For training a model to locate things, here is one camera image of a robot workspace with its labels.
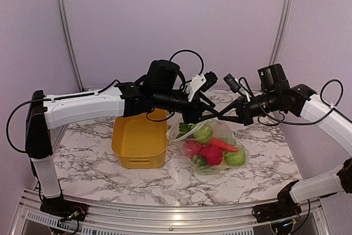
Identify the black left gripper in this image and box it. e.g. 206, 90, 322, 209
154, 88, 219, 123

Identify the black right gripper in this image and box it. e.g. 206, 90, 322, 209
217, 90, 280, 126

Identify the green toy pear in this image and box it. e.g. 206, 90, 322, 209
193, 124, 213, 144

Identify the red toy chili pepper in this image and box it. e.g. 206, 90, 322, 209
175, 122, 239, 153

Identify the clear polka dot zip bag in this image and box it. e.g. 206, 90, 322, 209
166, 119, 250, 175

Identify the red toy apple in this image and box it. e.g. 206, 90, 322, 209
184, 140, 203, 159

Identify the green toy apple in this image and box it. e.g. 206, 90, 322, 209
224, 149, 246, 166

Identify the red toy pomegranate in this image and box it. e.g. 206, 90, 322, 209
200, 145, 223, 166

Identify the green toy grape bunch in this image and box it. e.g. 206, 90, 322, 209
191, 155, 207, 167

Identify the yellow plastic basket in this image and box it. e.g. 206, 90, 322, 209
111, 109, 168, 169

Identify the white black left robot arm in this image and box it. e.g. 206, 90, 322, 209
25, 81, 227, 216

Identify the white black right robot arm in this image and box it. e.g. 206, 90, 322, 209
221, 117, 349, 203

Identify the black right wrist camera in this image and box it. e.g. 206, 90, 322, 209
258, 63, 290, 94

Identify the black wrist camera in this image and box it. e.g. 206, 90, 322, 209
142, 59, 180, 91
258, 63, 290, 94

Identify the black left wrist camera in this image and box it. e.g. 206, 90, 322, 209
142, 59, 180, 91

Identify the right aluminium corner post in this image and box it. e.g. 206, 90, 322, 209
269, 0, 293, 65

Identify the aluminium corner post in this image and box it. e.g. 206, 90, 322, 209
269, 0, 293, 65
57, 0, 84, 92

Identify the aluminium front frame rail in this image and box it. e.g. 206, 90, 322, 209
16, 188, 331, 235

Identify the left aluminium corner post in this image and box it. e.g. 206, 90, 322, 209
57, 0, 84, 92

